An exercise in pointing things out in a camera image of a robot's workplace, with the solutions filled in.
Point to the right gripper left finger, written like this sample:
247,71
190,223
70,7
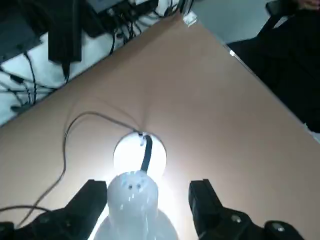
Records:
82,210

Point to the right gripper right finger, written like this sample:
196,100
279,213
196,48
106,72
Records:
207,210

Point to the white desk lamp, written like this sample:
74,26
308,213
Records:
135,200

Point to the white edge clip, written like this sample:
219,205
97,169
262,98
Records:
231,53

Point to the person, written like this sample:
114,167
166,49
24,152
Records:
287,62

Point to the black power adapter brick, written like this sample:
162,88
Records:
65,32

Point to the flat black device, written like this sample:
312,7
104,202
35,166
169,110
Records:
17,37

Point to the aluminium corner bracket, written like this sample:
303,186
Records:
190,19

